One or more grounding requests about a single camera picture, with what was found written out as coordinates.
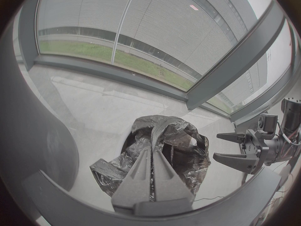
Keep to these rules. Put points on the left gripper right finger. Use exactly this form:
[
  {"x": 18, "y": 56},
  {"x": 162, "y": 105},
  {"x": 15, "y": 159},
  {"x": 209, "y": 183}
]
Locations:
[{"x": 169, "y": 187}]

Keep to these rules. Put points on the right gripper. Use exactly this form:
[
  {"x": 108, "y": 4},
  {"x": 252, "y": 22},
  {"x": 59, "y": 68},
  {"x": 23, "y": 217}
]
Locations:
[{"x": 263, "y": 149}]

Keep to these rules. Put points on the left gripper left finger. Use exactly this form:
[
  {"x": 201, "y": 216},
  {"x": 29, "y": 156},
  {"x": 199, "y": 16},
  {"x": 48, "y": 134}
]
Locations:
[{"x": 136, "y": 187}]

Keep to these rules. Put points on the black plastic bag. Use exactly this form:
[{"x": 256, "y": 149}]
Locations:
[{"x": 183, "y": 163}]

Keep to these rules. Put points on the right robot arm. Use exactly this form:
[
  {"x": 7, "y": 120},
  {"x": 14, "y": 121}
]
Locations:
[{"x": 291, "y": 112}]

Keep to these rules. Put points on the white trash bin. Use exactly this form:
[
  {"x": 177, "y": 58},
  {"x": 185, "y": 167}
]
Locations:
[{"x": 189, "y": 142}]

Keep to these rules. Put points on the window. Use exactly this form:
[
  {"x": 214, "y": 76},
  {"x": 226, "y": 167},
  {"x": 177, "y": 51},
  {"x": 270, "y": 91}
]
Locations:
[{"x": 235, "y": 58}]

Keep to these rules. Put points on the dark grey round chair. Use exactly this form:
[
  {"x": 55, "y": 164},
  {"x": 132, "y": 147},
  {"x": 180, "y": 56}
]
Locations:
[{"x": 35, "y": 138}]

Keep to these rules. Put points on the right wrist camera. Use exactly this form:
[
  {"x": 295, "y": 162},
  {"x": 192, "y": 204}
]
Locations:
[{"x": 269, "y": 122}]

